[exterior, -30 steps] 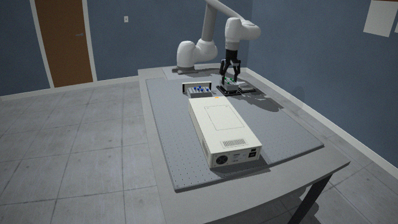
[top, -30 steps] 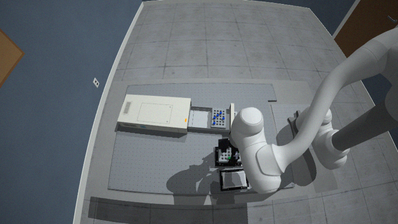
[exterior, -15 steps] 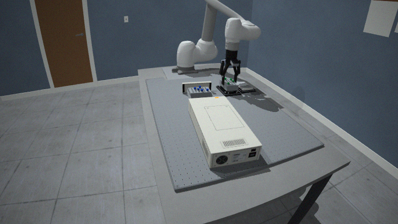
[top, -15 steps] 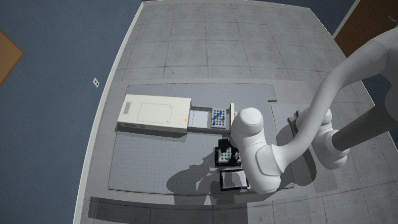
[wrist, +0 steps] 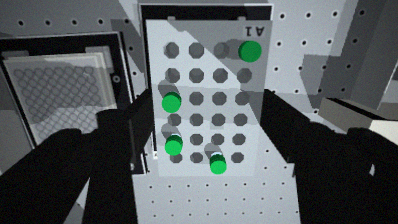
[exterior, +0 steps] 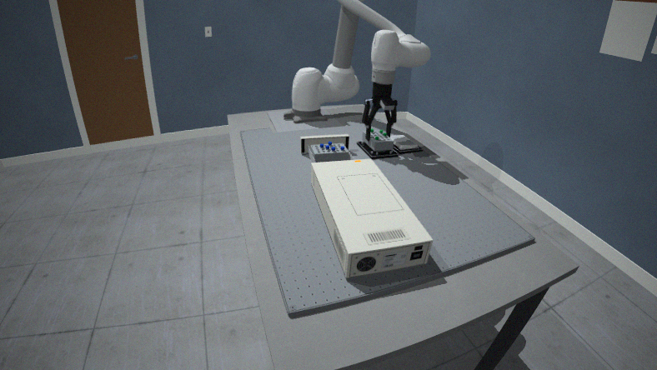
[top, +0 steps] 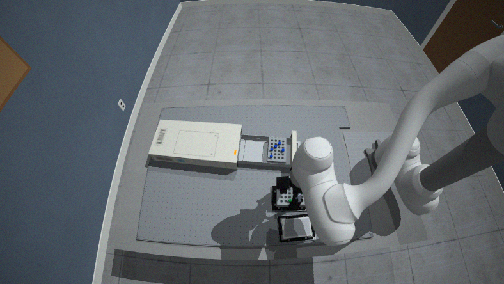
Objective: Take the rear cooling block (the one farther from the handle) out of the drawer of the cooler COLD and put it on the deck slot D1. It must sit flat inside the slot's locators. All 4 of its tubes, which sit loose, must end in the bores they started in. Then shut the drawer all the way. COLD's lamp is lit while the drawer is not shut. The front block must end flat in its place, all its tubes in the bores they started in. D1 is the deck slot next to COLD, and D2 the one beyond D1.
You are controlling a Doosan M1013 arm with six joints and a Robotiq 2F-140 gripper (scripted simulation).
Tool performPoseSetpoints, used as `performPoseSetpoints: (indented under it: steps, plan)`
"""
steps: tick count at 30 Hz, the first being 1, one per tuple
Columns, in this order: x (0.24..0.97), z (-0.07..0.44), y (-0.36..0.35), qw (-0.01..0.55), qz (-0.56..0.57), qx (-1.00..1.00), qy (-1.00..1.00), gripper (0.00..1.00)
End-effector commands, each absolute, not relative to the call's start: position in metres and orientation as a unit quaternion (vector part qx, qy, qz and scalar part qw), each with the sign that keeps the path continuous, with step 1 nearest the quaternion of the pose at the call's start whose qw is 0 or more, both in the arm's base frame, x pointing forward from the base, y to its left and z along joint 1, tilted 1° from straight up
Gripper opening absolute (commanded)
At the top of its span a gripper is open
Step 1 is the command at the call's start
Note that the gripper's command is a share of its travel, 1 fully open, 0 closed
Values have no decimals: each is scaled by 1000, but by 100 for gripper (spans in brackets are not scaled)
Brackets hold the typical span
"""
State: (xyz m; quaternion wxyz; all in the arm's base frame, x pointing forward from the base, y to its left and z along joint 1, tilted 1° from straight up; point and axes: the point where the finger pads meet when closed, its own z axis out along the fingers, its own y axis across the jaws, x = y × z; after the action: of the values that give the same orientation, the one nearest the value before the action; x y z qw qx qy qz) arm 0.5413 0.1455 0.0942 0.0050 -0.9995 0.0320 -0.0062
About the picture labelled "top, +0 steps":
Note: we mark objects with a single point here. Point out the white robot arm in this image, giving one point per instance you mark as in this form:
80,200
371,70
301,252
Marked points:
333,208

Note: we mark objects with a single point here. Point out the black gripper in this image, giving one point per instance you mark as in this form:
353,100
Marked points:
296,199

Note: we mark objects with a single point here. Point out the black rectangular frame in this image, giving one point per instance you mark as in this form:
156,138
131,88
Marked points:
280,233

